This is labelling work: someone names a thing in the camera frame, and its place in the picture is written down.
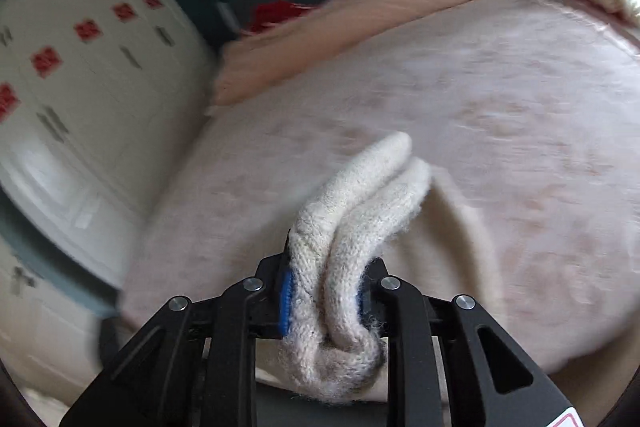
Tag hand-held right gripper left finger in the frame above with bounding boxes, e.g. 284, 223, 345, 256
59, 231, 301, 427

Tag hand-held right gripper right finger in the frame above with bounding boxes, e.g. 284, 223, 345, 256
357, 257, 586, 427

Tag cream knit sweater black hearts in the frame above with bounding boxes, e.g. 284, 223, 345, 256
255, 132, 502, 408

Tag white wardrobe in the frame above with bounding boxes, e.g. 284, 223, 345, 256
0, 0, 218, 383

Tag red pillow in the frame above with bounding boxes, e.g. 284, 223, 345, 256
247, 1, 321, 34

